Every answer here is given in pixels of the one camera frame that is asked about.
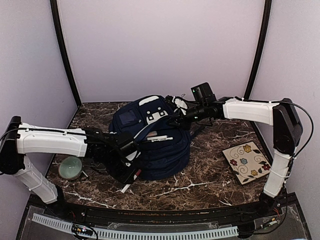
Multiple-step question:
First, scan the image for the blue capped white marker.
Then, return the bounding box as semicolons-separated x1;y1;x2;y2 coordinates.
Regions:
142;135;174;143

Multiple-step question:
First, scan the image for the left black frame post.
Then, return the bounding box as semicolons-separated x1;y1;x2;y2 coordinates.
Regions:
49;0;82;108

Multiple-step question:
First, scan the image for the right black frame post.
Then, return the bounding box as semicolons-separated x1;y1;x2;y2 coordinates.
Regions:
244;0;273;99

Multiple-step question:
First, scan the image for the navy blue backpack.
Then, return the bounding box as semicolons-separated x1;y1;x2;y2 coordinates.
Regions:
108;95;194;181

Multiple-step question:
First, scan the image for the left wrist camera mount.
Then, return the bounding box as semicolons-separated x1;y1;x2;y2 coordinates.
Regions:
125;150;140;167

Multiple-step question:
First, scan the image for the small green circuit board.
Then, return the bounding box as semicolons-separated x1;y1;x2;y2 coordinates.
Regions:
71;224;93;235

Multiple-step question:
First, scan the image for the pink highlighter pen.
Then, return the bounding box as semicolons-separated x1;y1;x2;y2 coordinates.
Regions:
146;131;158;138

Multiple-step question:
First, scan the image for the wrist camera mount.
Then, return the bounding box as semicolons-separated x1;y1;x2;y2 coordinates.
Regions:
165;95;189;116
125;150;140;167

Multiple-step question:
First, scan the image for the red capped white marker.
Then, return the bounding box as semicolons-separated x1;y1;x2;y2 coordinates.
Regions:
120;169;142;194

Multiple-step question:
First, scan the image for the black frame post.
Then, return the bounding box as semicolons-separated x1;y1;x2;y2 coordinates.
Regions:
49;0;82;108
244;0;273;99

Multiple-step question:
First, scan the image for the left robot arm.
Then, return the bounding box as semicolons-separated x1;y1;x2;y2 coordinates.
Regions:
0;116;140;218

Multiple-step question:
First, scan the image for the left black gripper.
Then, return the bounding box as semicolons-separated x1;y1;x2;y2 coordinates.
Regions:
102;152;137;186

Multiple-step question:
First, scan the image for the black front rail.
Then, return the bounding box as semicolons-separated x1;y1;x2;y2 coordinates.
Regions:
65;201;259;224

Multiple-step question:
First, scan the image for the floral square ceramic plate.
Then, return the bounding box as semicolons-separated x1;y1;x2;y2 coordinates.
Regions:
222;141;271;185

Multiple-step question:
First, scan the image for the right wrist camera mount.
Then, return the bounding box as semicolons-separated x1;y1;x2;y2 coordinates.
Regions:
165;95;189;116

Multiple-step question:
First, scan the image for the white slotted cable duct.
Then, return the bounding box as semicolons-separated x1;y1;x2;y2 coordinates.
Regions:
31;213;239;240

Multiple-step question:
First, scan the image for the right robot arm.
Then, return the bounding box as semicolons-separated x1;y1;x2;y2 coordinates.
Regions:
172;82;311;217

